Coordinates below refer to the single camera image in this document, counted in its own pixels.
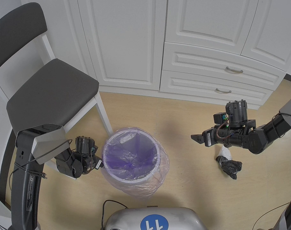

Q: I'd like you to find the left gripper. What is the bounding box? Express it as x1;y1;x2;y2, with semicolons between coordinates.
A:
82;153;103;175

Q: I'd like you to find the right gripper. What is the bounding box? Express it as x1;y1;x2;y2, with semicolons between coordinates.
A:
191;127;245;148

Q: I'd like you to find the purple plastic bag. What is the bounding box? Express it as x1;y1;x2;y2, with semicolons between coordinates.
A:
101;127;170;200

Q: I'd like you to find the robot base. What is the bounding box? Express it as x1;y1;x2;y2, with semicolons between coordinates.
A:
105;206;208;230

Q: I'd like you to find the white trash bin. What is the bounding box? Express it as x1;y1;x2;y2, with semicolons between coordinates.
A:
102;128;159;185

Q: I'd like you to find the crumpled black plastic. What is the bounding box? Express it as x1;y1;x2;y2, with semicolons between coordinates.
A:
217;160;242;180

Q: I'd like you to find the crumpled white paper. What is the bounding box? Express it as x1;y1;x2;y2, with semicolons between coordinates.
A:
216;145;232;163

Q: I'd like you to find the white chair dark grey seat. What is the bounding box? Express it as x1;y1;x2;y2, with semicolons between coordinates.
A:
0;2;114;180

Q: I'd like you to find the white wardrobe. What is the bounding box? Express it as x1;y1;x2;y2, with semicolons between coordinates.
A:
18;0;291;110

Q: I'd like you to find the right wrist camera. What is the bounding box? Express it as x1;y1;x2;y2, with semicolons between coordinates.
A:
213;113;229;129

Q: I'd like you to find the black cable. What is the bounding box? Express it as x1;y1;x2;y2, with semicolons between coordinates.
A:
253;201;290;230
101;200;129;230

